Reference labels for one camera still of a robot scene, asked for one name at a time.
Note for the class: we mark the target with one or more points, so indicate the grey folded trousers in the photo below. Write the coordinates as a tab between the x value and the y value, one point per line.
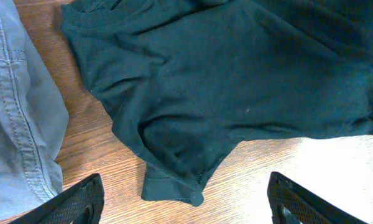
33	121

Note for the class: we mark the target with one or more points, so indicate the dark green t-shirt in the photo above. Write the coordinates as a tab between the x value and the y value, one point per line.
185	82

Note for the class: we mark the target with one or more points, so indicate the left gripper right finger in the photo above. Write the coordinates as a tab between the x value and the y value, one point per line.
291	203

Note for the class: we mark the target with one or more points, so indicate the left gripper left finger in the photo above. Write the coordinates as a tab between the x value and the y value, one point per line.
80	204

